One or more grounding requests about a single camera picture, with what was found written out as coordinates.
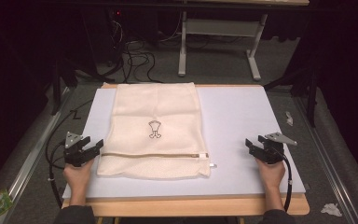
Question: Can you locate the white metal desk frame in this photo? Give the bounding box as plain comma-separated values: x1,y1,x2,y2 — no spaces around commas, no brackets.
177,10,269,82

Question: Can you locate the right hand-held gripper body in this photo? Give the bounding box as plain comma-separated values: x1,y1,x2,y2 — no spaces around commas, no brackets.
257,132,298,165

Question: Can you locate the bundle of black cables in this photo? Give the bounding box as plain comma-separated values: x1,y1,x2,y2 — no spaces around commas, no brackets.
103,18,163,84

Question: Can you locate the white board mat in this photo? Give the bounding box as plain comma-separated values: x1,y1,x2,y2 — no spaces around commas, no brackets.
62,86,307,199

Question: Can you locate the black stand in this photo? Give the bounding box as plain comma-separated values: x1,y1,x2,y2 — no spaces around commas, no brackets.
263,62,321,129
49,59,79,116

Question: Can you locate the right hand-held gripper cable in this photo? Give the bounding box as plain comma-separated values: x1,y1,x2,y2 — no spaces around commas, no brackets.
274,148,294,213

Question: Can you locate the cream mesh laundry bag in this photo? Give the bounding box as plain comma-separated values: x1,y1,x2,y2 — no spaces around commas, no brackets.
96,82,217,181

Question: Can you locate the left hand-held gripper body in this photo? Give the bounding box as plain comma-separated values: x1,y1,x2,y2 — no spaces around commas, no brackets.
63,131,93,168

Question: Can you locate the person's right hand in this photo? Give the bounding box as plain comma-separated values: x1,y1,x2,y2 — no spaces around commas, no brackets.
255,158,286,189

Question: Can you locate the hand-held gripper cable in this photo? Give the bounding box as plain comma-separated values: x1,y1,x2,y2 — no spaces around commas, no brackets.
45,139,67,209
274,148,294,213

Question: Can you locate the left hand-held gripper cable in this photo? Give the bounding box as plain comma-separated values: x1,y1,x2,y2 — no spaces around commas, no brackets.
45,139,67,209

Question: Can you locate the thin black floor cable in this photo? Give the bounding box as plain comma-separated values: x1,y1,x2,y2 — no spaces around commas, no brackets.
48,99,93,147

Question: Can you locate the crumpled white paper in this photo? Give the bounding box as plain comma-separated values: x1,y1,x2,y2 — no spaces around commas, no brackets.
320,203,343,217

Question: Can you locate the metal floor rail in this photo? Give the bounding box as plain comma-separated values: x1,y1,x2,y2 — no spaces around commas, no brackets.
0,87,71,224
293,96,358,224

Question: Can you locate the wooden table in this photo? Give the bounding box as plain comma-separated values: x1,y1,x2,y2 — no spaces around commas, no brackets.
61,82,310,217

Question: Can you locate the person's left hand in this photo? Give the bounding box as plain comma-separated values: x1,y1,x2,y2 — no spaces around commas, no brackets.
63,159,95,189

